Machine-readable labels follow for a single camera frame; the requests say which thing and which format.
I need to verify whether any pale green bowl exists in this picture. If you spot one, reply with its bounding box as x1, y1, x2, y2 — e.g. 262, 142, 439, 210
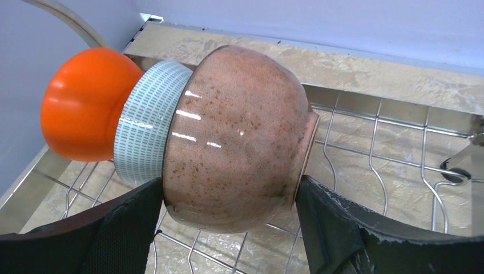
113, 60, 193, 185

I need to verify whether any brown speckled bowl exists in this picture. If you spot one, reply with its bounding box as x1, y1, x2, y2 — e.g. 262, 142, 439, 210
163, 45, 320, 233

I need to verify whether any metal two-tier dish rack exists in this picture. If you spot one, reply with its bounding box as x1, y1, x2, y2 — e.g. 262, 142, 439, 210
1, 15, 483, 273

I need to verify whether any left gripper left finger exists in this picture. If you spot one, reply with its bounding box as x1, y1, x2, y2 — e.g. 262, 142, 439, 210
1, 178, 163, 273

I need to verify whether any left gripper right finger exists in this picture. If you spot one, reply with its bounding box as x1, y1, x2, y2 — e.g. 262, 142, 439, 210
296, 175, 483, 273

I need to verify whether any rear red-orange bowl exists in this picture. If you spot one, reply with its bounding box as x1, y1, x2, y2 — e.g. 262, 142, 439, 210
40, 47, 143, 162

